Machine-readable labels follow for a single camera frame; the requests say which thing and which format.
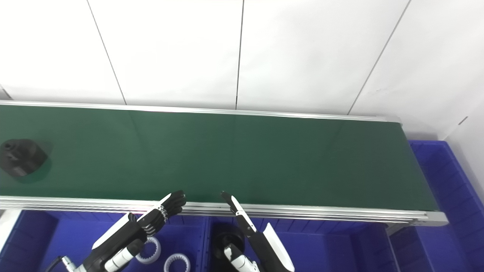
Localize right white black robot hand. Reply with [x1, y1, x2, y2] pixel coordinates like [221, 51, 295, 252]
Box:
[221, 191, 295, 272]

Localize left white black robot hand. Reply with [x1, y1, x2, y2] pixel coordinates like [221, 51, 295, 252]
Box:
[84, 190, 187, 272]

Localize black round flanged part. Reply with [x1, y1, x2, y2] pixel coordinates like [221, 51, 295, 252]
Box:
[211, 227, 246, 271]
[0, 138, 49, 178]

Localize blue plastic bin black parts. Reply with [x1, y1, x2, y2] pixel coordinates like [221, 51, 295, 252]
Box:
[206, 215, 396, 272]

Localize blue plastic bin with gears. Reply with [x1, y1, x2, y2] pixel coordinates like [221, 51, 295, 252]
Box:
[0, 210, 211, 272]

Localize green conveyor belt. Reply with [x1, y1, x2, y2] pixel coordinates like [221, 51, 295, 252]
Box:
[0, 100, 449, 227]

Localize large blue plastic bin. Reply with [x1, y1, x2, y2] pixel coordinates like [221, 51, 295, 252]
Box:
[388, 140, 484, 272]

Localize white gear ring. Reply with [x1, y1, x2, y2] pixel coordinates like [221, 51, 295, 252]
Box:
[135, 236, 162, 264]
[164, 253, 191, 272]

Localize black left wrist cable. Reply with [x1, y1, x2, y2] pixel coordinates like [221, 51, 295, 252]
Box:
[45, 256, 85, 272]

